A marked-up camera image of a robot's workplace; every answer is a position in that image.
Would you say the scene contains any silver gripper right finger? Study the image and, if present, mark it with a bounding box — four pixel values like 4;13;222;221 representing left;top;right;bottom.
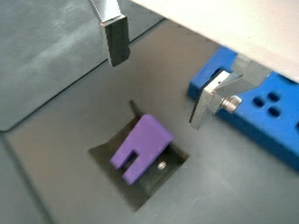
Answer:
190;54;271;129

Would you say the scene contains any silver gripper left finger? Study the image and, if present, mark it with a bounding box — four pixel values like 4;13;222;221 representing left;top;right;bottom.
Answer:
88;0;130;67

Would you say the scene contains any purple double-square block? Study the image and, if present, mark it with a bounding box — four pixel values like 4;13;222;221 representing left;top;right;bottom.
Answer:
110;114;174;186

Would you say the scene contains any blue shape-sorting board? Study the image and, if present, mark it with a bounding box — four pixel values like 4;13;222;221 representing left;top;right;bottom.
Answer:
189;46;299;172

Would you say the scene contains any dark curved holder stand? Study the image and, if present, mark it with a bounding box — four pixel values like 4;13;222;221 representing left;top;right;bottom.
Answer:
88;101;190;211

